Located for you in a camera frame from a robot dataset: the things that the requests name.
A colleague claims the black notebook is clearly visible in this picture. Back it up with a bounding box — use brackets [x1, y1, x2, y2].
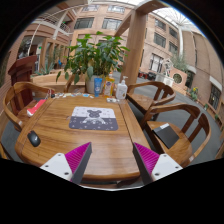
[153, 123, 179, 149]

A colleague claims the wooden chair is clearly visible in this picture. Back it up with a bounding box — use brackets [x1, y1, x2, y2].
[3, 82, 55, 131]
[126, 81, 176, 114]
[140, 103, 211, 167]

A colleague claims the white pump sanitizer bottle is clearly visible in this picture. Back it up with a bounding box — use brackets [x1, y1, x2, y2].
[116, 76, 128, 100]

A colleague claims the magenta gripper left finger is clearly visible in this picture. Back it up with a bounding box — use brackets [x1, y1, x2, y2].
[41, 142, 92, 185]

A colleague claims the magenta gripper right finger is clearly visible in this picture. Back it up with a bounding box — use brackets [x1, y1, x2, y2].
[133, 142, 182, 185]

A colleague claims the red white object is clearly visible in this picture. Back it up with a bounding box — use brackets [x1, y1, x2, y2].
[27, 99, 46, 117]

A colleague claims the bear print mouse pad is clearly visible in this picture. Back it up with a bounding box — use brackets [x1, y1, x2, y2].
[69, 106, 118, 131]

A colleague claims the wooden chair near right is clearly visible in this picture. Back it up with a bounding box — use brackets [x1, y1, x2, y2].
[140, 103, 211, 167]

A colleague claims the blue tube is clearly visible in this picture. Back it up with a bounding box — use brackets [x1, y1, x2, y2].
[94, 78, 102, 97]

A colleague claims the green potted plant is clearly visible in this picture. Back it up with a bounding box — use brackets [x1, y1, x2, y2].
[64, 34, 129, 93]

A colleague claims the black computer mouse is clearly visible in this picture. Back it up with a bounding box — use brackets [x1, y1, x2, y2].
[27, 130, 41, 147]

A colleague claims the wooden chair left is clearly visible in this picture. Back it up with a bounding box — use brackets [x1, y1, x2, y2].
[3, 82, 55, 131]

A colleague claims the wooden table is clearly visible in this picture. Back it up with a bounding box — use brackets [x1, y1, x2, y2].
[15, 96, 148, 182]

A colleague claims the yellow bottle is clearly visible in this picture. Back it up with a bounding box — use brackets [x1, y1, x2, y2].
[103, 76, 115, 97]

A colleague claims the wooden planter bench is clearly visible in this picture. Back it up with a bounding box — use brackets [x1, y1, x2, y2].
[31, 73, 85, 93]

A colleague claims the wooden chair far right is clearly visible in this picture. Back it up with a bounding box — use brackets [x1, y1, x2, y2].
[126, 81, 176, 114]

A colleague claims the dark red wooden podium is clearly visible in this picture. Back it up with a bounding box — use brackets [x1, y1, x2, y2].
[8, 55, 37, 106]

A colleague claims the wooden pillar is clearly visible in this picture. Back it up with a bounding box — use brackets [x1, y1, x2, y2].
[115, 0, 165, 85]

